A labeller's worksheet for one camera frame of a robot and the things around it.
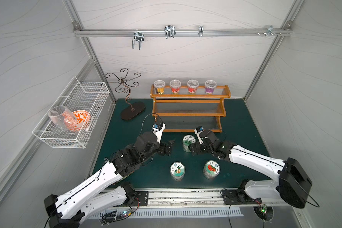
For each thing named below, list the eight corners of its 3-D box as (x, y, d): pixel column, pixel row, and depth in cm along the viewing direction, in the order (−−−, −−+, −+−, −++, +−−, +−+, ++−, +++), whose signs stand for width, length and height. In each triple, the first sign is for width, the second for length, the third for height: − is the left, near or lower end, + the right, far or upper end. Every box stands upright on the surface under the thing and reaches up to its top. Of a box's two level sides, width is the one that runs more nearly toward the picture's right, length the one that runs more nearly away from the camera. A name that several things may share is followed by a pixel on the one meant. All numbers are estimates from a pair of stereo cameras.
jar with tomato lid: (204, 179, 82) (206, 174, 75) (202, 165, 87) (204, 160, 80) (218, 179, 82) (222, 174, 75) (215, 165, 87) (219, 160, 80)
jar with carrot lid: (170, 181, 79) (170, 178, 74) (170, 165, 85) (170, 161, 79) (185, 181, 79) (185, 178, 74) (184, 165, 85) (185, 161, 79)
